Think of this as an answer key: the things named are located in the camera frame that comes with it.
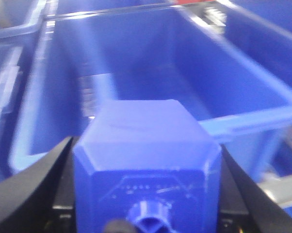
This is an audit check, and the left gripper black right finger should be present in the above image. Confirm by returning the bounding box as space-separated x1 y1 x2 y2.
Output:
218 145 292 233

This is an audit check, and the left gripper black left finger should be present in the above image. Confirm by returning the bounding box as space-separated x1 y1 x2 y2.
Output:
0 137 74 233

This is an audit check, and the blue bottle-shaped part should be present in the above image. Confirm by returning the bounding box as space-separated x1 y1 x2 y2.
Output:
73 100 222 233

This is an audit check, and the blue target bin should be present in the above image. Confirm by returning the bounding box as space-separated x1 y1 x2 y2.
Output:
8 6 292 173

